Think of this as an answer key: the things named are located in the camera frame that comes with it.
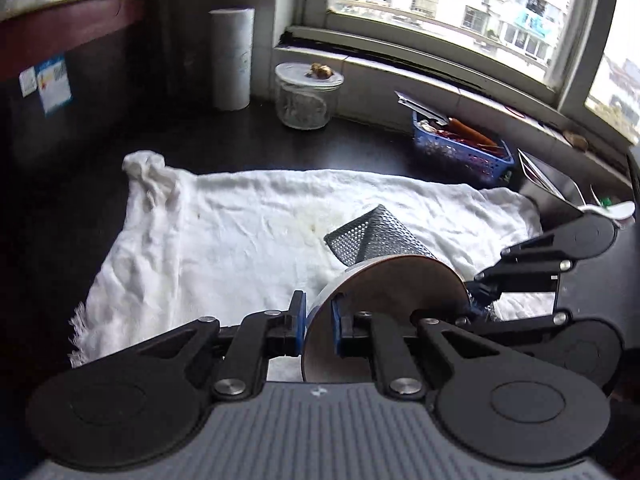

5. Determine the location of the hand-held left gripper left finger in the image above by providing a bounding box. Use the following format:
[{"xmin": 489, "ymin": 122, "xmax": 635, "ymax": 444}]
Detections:
[{"xmin": 140, "ymin": 289, "xmax": 307, "ymax": 402}]

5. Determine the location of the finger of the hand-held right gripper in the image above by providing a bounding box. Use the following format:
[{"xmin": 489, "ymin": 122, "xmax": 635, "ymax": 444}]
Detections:
[
  {"xmin": 467, "ymin": 229, "xmax": 576, "ymax": 311},
  {"xmin": 452, "ymin": 308, "xmax": 573, "ymax": 356}
]

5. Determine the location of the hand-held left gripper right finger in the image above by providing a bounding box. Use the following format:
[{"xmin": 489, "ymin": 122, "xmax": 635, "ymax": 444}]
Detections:
[{"xmin": 330, "ymin": 295, "xmax": 502, "ymax": 402}]

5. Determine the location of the brown and white bowl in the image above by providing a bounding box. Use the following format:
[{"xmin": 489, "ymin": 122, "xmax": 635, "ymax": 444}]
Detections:
[{"xmin": 302, "ymin": 254, "xmax": 474, "ymax": 384}]

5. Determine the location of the black mesh basket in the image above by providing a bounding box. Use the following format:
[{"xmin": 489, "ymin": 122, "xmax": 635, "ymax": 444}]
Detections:
[{"xmin": 323, "ymin": 203, "xmax": 502, "ymax": 322}]

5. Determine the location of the shiny metal container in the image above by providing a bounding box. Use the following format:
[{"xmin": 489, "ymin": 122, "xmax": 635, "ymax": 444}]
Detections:
[{"xmin": 516, "ymin": 147, "xmax": 640, "ymax": 233}]

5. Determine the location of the white cloth towel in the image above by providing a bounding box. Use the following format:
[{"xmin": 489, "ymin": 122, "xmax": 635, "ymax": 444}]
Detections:
[{"xmin": 67, "ymin": 149, "xmax": 556, "ymax": 368}]

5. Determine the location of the white plastic spoon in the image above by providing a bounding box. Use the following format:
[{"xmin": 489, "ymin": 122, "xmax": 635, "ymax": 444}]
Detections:
[{"xmin": 577, "ymin": 200, "xmax": 636, "ymax": 222}]

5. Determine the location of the blue plastic basket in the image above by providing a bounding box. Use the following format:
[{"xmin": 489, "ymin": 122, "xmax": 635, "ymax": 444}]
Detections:
[{"xmin": 412, "ymin": 110, "xmax": 516, "ymax": 189}]

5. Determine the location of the brown lump on sill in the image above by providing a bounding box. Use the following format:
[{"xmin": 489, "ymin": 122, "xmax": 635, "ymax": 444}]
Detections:
[{"xmin": 562, "ymin": 130, "xmax": 591, "ymax": 152}]

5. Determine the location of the orange packet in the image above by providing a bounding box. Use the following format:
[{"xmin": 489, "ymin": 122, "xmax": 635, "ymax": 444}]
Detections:
[{"xmin": 446, "ymin": 117, "xmax": 501, "ymax": 150}]

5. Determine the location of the silver grey flat packet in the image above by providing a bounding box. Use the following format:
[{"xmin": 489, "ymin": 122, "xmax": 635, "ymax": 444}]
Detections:
[{"xmin": 394, "ymin": 90, "xmax": 451, "ymax": 127}]

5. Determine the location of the glass jar with lid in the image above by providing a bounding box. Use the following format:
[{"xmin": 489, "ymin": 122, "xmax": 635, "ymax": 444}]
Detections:
[{"xmin": 274, "ymin": 62, "xmax": 345, "ymax": 131}]

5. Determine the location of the white paper towel roll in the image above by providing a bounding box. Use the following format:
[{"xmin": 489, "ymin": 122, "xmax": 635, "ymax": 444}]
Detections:
[{"xmin": 208, "ymin": 7, "xmax": 256, "ymax": 112}]

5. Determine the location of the blue and white sticker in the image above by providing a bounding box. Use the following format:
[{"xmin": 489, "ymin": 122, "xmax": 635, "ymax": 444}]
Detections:
[{"xmin": 37, "ymin": 55, "xmax": 73, "ymax": 117}]

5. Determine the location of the small white sticker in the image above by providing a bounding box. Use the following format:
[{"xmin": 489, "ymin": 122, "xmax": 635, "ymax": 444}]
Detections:
[{"xmin": 19, "ymin": 66, "xmax": 40, "ymax": 96}]

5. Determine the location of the dark red cabinet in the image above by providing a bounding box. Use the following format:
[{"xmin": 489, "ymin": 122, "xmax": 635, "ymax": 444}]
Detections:
[{"xmin": 0, "ymin": 0, "xmax": 147, "ymax": 171}]

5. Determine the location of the window with grey frame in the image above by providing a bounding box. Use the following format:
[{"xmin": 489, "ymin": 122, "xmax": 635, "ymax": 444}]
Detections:
[{"xmin": 272, "ymin": 0, "xmax": 640, "ymax": 181}]

